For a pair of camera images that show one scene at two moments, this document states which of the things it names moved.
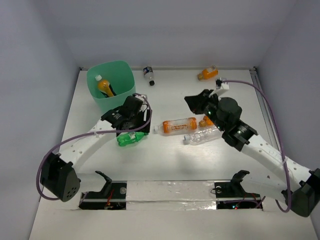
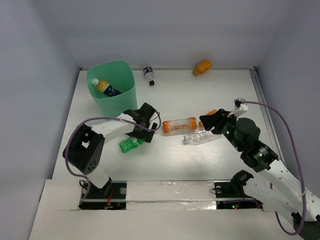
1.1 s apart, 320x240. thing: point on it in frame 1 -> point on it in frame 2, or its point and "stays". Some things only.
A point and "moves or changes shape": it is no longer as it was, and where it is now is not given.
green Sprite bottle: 126,139 moves or changes shape
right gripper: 197,101 -> 217,119
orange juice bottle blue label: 103,85 moves or changes shape
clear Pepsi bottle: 148,72 stays
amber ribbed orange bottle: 207,73 -> 202,67
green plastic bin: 120,75 stays
